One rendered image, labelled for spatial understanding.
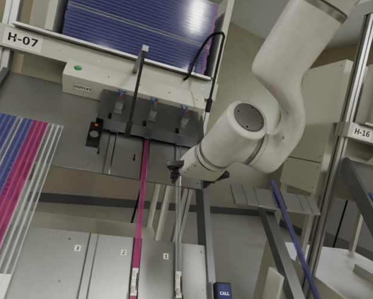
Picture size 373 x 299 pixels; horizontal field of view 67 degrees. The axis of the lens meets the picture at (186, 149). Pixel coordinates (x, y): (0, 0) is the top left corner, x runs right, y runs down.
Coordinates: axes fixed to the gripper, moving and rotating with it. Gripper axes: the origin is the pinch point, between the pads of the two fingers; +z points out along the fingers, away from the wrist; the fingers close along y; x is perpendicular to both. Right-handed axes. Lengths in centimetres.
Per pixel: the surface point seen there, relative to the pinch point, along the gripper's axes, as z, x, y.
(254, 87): 248, -302, -200
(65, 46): 10, -45, 43
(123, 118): 8.6, -20.5, 20.0
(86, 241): 8.0, 17.4, 23.6
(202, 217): 10.2, 7.0, -8.0
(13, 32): 10, -45, 59
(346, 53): 146, -323, -303
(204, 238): 8.3, 13.4, -8.0
